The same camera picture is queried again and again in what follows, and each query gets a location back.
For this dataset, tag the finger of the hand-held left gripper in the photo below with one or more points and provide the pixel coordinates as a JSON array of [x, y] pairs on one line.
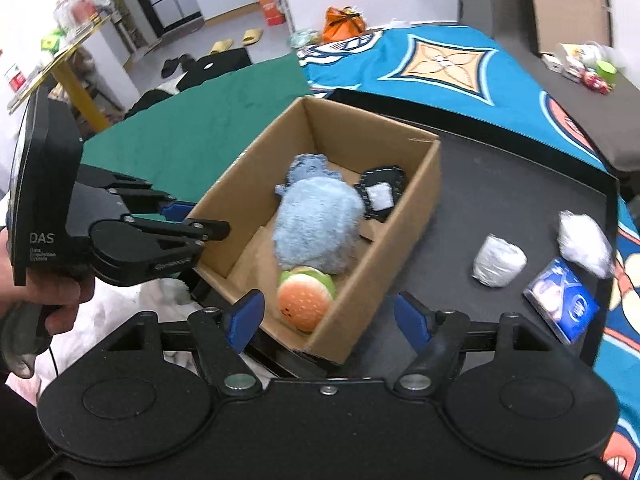
[[177, 210], [150, 250]]

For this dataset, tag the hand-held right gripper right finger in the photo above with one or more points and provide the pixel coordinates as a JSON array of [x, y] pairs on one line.
[[412, 320]]

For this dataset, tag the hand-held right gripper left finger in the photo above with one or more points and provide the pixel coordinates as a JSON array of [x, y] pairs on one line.
[[247, 317]]

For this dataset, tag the brown cardboard box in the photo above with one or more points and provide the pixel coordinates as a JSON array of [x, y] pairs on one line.
[[380, 280]]

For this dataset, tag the hamburger plush toy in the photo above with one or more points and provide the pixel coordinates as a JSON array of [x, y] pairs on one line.
[[302, 302]]

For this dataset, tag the white cloth roll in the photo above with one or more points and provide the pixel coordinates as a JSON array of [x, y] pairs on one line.
[[500, 260]]

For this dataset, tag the blue fuzzy plush toy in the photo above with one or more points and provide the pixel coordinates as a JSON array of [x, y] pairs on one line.
[[320, 225]]

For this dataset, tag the small blue cloth toy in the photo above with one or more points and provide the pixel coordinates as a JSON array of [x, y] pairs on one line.
[[307, 167]]

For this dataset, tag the black felt patch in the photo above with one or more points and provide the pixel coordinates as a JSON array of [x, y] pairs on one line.
[[372, 177]]

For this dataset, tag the blue tissue packet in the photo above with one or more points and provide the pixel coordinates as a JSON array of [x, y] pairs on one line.
[[560, 305]]

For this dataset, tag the clear bag of white cotton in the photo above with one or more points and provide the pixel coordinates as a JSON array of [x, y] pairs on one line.
[[582, 242]]

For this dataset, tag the person's left hand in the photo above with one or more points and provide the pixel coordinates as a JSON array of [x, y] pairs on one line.
[[60, 294]]

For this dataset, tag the white fleece towel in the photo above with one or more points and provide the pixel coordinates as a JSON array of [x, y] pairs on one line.
[[125, 305]]

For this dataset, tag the green mat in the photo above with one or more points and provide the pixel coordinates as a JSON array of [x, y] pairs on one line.
[[200, 125]]

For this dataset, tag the yellow round table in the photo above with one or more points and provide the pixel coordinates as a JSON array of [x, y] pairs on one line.
[[80, 95]]

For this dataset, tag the small red label bottle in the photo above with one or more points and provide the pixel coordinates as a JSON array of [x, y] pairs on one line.
[[15, 77]]

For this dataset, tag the black cloth heap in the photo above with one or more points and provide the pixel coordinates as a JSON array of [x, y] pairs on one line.
[[150, 100]]

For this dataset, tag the black slipper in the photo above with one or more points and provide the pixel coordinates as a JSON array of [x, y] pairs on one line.
[[170, 66], [186, 60]]

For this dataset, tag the green box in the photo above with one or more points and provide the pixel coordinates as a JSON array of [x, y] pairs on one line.
[[52, 40]]

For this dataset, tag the black stool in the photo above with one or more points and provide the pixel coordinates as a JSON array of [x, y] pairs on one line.
[[220, 62]]

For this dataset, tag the yellow slipper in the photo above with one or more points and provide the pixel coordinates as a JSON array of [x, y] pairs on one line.
[[221, 46], [252, 35]]

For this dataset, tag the glass jar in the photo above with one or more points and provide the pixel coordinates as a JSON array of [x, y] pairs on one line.
[[80, 10]]

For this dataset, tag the clear plastic bag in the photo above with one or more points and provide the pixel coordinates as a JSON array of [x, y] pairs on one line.
[[305, 37]]

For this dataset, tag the orange carton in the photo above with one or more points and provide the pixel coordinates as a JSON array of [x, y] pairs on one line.
[[272, 7]]

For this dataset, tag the orange bag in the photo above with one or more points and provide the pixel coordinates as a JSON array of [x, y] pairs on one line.
[[342, 25]]

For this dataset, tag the small white box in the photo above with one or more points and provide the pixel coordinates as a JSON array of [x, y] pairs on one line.
[[550, 62], [570, 72]]

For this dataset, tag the red toy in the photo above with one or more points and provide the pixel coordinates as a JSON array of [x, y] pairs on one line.
[[595, 81]]

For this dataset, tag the white printed tub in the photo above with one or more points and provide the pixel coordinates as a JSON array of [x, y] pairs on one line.
[[580, 55]]

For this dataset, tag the green cup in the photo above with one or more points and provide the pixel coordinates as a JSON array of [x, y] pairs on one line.
[[606, 70]]

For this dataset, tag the black framed brown tray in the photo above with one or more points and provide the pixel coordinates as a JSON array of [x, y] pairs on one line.
[[565, 0]]

